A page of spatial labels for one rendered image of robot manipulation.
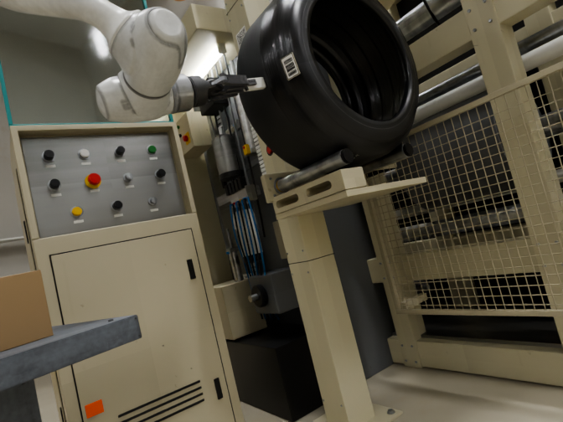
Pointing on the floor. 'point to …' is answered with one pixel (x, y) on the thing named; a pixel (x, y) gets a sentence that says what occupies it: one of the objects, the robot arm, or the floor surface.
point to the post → (316, 283)
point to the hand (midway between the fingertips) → (253, 84)
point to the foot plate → (374, 414)
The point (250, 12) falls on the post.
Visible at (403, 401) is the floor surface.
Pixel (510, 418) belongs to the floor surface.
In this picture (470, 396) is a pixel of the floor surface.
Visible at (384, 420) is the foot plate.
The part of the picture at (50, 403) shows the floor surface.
